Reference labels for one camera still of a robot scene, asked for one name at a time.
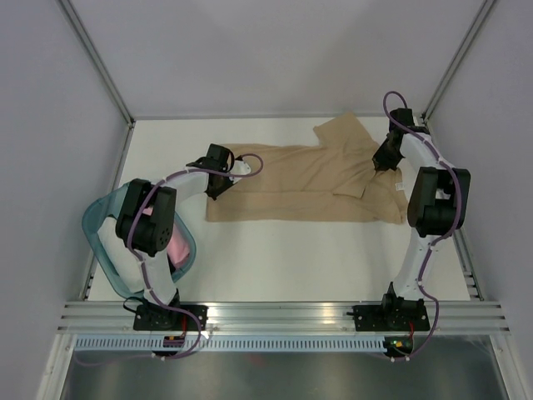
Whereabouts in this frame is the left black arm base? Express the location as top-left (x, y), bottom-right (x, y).
top-left (122, 297), bottom-right (198, 332)

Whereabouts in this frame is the aluminium front rail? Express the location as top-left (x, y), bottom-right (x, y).
top-left (57, 301), bottom-right (510, 335)

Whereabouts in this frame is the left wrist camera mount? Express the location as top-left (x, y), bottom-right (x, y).
top-left (229, 160), bottom-right (252, 178)

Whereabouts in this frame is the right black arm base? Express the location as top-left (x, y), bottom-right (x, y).
top-left (346, 282), bottom-right (431, 332)

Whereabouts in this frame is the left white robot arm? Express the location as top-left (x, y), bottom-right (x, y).
top-left (115, 144), bottom-right (251, 330)

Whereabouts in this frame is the teal plastic basket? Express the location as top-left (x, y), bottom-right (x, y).
top-left (82, 185), bottom-right (197, 298)

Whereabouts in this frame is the purple cable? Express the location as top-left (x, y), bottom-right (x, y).
top-left (74, 152), bottom-right (266, 366)
top-left (382, 90), bottom-right (466, 363)

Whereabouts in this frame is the white slotted cable duct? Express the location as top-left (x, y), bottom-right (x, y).
top-left (74, 335), bottom-right (385, 353)

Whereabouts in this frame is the beige t shirt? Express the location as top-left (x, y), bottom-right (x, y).
top-left (206, 112), bottom-right (408, 224)

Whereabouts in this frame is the pink rolled t shirt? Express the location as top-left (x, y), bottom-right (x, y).
top-left (166, 222), bottom-right (191, 273)

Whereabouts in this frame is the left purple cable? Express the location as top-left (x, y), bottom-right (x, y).
top-left (74, 152), bottom-right (266, 366)

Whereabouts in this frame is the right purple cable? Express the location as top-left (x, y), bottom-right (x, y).
top-left (382, 90), bottom-right (466, 363)

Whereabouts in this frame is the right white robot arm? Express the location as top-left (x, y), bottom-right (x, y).
top-left (372, 107), bottom-right (471, 301)

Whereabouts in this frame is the white rolled t shirt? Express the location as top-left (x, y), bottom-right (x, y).
top-left (97, 216), bottom-right (143, 293)

